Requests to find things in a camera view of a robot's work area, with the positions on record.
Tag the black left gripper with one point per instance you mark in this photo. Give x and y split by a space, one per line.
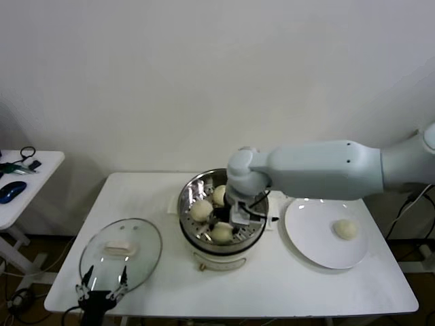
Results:
95 304

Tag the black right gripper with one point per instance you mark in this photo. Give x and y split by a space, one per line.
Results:
224 214

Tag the white steamed baozi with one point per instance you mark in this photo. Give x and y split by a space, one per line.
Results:
221 235
219 195
200 211
345 229

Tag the glass pot lid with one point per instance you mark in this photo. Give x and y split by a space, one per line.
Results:
142 258

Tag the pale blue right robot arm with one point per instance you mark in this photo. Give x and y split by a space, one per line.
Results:
323 169

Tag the stainless steel steamer basket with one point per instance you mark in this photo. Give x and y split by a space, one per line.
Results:
253 234

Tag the white electric cooking pot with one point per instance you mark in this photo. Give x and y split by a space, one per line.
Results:
221 263

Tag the white round plate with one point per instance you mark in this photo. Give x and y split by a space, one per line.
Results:
306 237

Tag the white side table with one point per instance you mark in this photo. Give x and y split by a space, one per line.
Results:
37 190

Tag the blue computer mouse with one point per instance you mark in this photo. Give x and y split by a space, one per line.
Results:
12 192

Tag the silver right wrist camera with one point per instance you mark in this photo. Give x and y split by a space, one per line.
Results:
243 217

